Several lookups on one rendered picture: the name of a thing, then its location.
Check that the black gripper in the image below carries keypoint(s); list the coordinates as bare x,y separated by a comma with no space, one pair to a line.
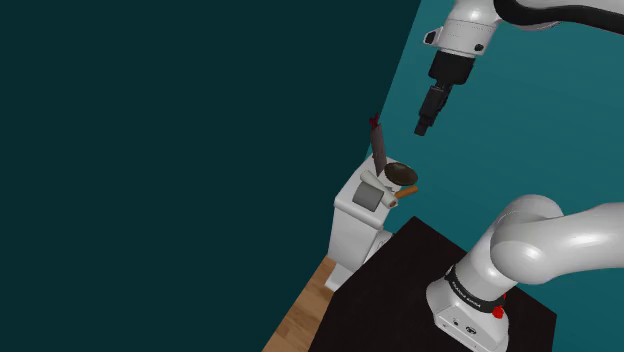
451,68

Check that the black robot stand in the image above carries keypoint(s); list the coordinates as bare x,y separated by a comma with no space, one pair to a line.
390,292

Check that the orange stick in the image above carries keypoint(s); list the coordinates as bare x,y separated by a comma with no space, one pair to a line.
406,192

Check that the long white paper roll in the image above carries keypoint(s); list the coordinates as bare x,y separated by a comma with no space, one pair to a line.
373,181

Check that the dark brown bowl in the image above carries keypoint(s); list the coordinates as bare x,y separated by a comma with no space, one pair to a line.
400,173

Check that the grey cylinder roll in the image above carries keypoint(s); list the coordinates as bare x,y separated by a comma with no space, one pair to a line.
367,196

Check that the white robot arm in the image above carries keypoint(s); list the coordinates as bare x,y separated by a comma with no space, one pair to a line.
536,244

